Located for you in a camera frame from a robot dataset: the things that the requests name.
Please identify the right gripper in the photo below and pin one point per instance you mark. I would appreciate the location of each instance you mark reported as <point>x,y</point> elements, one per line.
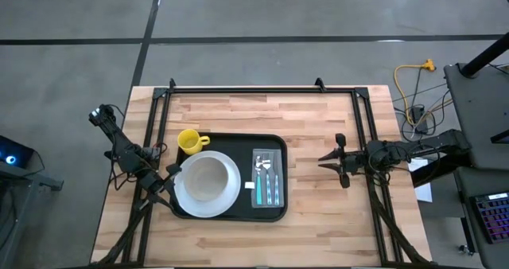
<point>356,162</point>

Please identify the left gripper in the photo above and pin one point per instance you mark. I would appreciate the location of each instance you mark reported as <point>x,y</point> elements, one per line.
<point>153,183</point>

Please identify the beige bowl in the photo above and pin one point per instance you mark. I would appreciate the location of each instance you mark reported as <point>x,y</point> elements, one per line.
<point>206,179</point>

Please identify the white plate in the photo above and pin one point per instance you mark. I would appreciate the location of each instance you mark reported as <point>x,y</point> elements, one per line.
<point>207,209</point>

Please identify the yellow mug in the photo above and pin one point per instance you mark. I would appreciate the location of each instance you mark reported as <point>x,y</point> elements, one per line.
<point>189,141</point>

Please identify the grey cloth napkin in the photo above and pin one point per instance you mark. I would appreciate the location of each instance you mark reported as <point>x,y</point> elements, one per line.
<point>282,181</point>

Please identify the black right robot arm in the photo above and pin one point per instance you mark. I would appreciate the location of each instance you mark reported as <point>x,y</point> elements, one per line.
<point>437,141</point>

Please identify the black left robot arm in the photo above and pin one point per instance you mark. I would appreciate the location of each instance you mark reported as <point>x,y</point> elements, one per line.
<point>119,141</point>

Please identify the black serving tray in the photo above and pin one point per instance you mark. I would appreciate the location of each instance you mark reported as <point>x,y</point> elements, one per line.
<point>242,157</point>

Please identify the small white tag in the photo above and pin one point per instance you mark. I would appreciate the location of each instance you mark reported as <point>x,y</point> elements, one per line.
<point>250,185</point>

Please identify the white paper sheet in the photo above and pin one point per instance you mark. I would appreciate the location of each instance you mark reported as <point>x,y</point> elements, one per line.
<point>423,191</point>

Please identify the black power adapter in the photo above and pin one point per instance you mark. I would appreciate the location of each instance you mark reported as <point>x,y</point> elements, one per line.
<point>418,114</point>

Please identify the black desk foot beam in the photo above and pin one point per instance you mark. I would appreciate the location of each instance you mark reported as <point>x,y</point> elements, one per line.
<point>441,177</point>

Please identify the grey desk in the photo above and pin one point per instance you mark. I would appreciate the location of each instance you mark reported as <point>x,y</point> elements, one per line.
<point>481,114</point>
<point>463,189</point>

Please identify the dark grey equipment stand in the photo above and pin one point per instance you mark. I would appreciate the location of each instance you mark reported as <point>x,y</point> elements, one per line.
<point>24,173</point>

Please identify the black caster wheel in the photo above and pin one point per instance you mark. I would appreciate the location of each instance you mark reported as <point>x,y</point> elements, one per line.
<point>465,250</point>

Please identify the black computer with blue light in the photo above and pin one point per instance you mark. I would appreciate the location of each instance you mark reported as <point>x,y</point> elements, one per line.
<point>16,153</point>

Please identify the black computer keyboard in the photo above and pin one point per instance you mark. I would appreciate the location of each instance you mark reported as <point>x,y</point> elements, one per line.
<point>493,217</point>

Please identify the black diagonal pole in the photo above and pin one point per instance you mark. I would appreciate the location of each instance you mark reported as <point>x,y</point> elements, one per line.
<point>485,56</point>

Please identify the black aluminium rig frame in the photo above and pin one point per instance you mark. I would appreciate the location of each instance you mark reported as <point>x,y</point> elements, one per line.
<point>258,90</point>

